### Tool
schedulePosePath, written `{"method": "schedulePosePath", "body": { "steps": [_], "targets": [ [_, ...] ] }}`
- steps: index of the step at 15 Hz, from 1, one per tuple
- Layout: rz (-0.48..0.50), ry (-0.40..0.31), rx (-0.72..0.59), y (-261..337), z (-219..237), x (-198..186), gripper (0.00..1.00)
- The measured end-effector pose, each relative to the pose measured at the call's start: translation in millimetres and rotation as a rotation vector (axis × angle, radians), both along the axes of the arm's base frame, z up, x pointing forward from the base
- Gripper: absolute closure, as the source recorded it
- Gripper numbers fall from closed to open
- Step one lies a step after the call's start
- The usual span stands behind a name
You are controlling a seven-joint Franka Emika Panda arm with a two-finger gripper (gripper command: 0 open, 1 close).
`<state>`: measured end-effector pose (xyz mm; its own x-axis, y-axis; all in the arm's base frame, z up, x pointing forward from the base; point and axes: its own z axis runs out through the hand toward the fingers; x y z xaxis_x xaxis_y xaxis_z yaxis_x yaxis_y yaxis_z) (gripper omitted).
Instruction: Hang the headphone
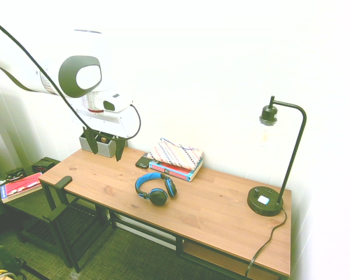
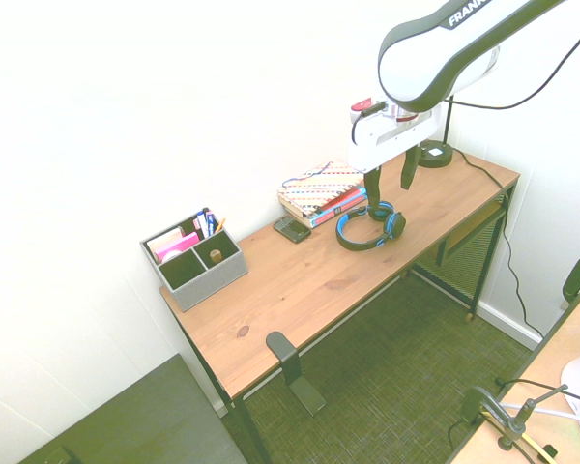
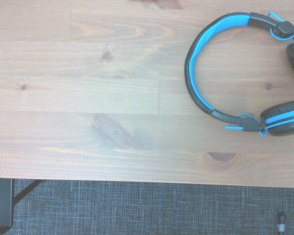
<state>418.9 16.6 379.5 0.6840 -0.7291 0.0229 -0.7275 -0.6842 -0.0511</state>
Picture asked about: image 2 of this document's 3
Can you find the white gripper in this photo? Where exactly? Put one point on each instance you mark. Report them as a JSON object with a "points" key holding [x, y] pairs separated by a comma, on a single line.
{"points": [[372, 145]]}

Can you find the black and blue headphones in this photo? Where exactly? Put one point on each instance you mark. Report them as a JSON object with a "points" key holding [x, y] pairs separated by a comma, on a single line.
{"points": [[348, 239]]}

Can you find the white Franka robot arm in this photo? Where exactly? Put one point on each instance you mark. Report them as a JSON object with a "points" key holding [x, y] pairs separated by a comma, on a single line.
{"points": [[415, 63]]}

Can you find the black headphone hanger hook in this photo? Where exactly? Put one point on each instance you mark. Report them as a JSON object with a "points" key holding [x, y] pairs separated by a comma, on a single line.
{"points": [[295, 377]]}

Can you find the black lamp base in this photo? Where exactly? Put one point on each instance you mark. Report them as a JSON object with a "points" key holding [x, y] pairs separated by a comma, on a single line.
{"points": [[435, 157]]}

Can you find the red book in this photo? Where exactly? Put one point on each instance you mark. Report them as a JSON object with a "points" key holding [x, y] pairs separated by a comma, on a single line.
{"points": [[345, 199]]}

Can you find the blue book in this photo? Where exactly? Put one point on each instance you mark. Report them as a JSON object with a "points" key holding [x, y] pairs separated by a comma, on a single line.
{"points": [[331, 216]]}

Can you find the colourful patterned notebook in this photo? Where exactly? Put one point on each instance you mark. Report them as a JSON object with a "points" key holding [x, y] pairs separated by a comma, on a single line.
{"points": [[319, 186]]}

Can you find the black calculator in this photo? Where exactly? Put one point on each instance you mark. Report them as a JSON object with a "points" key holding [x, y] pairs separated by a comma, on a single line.
{"points": [[292, 229]]}

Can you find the orange pencil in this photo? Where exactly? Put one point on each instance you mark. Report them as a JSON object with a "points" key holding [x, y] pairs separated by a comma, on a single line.
{"points": [[219, 227]]}

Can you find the blue white marker pens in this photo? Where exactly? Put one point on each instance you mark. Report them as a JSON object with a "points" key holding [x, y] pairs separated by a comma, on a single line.
{"points": [[205, 223]]}

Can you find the small brown wooden stamp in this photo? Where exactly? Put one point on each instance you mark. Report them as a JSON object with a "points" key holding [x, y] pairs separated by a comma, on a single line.
{"points": [[215, 256]]}

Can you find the grey desk organizer box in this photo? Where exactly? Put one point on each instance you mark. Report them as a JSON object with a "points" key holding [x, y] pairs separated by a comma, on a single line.
{"points": [[212, 282]]}

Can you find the black table clamp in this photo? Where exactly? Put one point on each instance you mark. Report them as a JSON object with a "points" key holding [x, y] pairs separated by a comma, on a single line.
{"points": [[577, 280]]}

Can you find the pink sticky notes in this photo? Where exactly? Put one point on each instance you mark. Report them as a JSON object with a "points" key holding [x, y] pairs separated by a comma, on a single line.
{"points": [[179, 244]]}

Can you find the black c-clamp with screw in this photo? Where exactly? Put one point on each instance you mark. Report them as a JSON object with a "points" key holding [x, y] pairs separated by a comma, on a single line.
{"points": [[483, 403]]}

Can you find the light wooden robot table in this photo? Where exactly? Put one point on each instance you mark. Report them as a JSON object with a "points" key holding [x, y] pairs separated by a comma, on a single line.
{"points": [[546, 367]]}

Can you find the wooden desk with black frame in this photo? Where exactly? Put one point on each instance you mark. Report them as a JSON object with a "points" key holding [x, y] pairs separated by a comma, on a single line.
{"points": [[295, 290]]}

